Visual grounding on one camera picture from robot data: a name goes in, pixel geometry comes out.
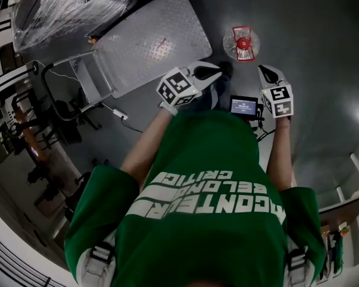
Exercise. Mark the person's left forearm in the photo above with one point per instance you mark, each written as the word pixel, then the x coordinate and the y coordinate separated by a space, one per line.
pixel 143 148

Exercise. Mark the blue jeans leg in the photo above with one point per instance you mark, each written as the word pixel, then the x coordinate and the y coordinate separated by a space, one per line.
pixel 213 94

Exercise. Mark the black metal railing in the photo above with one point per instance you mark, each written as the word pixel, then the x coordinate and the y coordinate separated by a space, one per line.
pixel 6 257

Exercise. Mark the white table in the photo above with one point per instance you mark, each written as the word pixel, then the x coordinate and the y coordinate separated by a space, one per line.
pixel 344 203

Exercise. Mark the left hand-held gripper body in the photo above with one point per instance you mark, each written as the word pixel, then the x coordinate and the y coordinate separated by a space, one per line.
pixel 177 86

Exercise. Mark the clear water jug red cap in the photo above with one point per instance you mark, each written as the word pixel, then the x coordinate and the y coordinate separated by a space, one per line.
pixel 241 44

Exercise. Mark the white power adapter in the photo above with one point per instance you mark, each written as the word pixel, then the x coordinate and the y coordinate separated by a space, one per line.
pixel 120 114

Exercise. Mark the orange wooden desk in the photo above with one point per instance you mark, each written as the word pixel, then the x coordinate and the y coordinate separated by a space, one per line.
pixel 33 136

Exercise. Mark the green printed t-shirt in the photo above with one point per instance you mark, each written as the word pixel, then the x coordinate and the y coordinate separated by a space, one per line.
pixel 203 220

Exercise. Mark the grey metal platform cart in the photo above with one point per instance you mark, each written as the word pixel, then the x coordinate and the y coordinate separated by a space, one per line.
pixel 155 34

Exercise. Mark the person's left hand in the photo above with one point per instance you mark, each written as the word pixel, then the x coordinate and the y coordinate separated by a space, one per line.
pixel 169 109

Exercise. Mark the dark shoe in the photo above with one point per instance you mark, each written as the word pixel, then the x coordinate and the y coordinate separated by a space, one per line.
pixel 226 67

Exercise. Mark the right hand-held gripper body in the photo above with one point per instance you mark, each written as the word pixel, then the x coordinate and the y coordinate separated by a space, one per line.
pixel 277 96

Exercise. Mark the small black screen device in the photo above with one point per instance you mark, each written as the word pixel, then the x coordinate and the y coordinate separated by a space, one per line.
pixel 243 106

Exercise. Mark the person's right forearm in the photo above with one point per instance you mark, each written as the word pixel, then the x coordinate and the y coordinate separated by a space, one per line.
pixel 281 157

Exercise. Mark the plastic-wrapped grey crate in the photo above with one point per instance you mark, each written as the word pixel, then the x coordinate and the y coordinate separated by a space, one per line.
pixel 68 7

